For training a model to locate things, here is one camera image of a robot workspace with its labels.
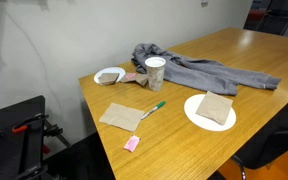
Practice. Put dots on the small white paper plate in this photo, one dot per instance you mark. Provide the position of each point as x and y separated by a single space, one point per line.
118 70

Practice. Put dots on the white paper cup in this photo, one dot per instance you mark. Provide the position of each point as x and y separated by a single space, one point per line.
155 67

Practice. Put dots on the large white paper plate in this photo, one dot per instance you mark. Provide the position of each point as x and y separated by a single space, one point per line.
190 107

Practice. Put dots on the brown napkin on large plate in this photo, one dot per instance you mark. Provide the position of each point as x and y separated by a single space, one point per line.
215 107

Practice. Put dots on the grey sweatshirt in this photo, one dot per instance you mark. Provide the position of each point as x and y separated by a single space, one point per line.
201 74

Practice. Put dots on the green capped marker pen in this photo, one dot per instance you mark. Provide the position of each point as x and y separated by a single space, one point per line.
153 110

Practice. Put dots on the flat brown napkin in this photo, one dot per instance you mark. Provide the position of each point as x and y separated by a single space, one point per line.
122 117

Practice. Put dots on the black equipment cart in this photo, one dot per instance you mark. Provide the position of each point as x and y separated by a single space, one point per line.
23 127

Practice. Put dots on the pink packet near cup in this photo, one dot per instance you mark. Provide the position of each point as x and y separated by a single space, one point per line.
130 75

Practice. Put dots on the brown napkin on small plate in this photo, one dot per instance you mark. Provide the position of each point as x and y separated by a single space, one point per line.
108 78

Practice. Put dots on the black chair with orange seat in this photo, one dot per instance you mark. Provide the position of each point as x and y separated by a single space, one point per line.
269 143

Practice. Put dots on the crumpled brown napkin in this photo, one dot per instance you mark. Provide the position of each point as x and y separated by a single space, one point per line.
141 79

